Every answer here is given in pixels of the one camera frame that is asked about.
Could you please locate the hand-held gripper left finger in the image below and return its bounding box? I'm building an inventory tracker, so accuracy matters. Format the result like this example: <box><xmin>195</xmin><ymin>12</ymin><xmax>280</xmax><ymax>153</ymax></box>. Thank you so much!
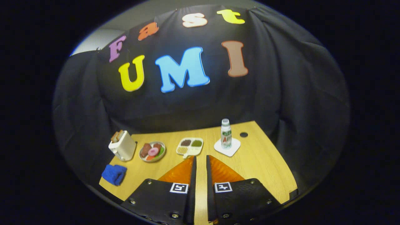
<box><xmin>120</xmin><ymin>156</ymin><xmax>197</xmax><ymax>225</ymax></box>

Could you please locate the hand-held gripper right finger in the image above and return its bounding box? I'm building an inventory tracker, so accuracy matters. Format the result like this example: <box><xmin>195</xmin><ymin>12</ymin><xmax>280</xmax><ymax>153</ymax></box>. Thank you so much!
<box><xmin>206</xmin><ymin>155</ymin><xmax>282</xmax><ymax>225</ymax></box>

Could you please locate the white divided dish of beans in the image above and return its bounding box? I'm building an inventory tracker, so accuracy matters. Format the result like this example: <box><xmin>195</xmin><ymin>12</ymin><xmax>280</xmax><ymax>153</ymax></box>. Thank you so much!
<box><xmin>176</xmin><ymin>137</ymin><xmax>204</xmax><ymax>159</ymax></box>

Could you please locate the white square coaster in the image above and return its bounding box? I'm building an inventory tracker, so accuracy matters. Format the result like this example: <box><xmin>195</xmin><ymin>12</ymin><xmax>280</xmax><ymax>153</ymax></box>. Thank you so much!
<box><xmin>214</xmin><ymin>138</ymin><xmax>241</xmax><ymax>157</ymax></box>

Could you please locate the round plate of food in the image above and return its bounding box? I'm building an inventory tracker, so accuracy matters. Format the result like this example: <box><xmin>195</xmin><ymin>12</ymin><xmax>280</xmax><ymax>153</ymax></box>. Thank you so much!
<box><xmin>139</xmin><ymin>141</ymin><xmax>166</xmax><ymax>163</ymax></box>

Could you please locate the white plastic drink bottle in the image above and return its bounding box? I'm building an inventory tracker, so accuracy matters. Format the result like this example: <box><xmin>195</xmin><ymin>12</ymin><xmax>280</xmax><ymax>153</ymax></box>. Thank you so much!
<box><xmin>221</xmin><ymin>118</ymin><xmax>232</xmax><ymax>149</ymax></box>

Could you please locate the brown meat slice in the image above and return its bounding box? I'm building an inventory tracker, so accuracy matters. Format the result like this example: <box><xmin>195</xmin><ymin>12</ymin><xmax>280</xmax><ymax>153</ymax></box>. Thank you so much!
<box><xmin>140</xmin><ymin>143</ymin><xmax>152</xmax><ymax>158</ymax></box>

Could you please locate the blue folded cloth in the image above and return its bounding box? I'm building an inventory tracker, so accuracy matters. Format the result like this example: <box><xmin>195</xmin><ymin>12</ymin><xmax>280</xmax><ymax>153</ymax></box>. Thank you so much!
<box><xmin>101</xmin><ymin>164</ymin><xmax>128</xmax><ymax>186</ymax></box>

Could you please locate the white toaster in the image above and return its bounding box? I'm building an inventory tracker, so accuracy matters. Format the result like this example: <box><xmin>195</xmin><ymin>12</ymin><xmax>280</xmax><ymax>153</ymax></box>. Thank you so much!
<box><xmin>108</xmin><ymin>130</ymin><xmax>137</xmax><ymax>162</ymax></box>

